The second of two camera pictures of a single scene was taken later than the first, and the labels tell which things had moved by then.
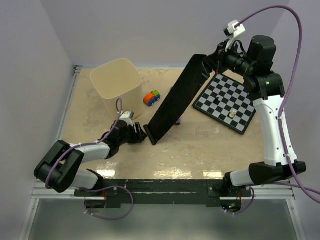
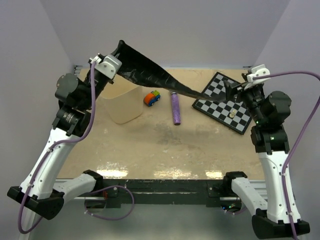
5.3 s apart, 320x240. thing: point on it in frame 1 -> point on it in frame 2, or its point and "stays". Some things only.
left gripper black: [138, 137] -> [112, 81]
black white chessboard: [227, 102] stays
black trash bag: [180, 99] -> [136, 70]
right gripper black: [219, 57] -> [231, 89]
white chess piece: [232, 115] stays
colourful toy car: [150, 98] stays
